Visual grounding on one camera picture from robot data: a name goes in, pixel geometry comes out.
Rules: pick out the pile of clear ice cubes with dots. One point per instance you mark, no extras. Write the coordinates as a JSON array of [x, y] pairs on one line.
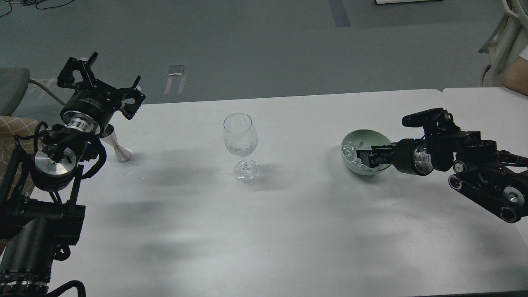
[[349, 148]]

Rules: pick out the grey chair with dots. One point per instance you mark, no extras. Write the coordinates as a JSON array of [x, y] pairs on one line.
[[14, 82]]

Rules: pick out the clear wine glass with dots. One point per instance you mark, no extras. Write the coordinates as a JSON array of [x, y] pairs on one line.
[[241, 139]]

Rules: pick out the beige checkered cushion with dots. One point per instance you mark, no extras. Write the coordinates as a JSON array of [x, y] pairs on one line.
[[9, 127]]

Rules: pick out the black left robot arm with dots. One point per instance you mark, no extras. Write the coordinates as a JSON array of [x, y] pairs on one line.
[[42, 167]]

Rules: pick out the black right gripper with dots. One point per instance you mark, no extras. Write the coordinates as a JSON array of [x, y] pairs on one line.
[[407, 156]]

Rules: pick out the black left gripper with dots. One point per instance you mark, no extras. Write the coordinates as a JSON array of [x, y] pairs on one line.
[[93, 104]]

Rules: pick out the person forearm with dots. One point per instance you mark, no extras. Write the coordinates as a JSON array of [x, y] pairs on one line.
[[516, 76]]

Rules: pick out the green ceramic bowl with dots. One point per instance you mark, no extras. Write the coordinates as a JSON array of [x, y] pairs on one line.
[[372, 138]]

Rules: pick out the steel cocktail jigger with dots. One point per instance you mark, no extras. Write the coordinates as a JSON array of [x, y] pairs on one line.
[[109, 137]]

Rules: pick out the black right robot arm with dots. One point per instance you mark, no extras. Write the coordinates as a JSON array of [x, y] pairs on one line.
[[482, 173]]

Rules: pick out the grey metal floor plate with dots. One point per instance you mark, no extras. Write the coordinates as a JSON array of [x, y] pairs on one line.
[[175, 70]]

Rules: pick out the white adjacent table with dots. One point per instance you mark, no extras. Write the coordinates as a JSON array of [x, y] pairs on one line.
[[501, 115]]

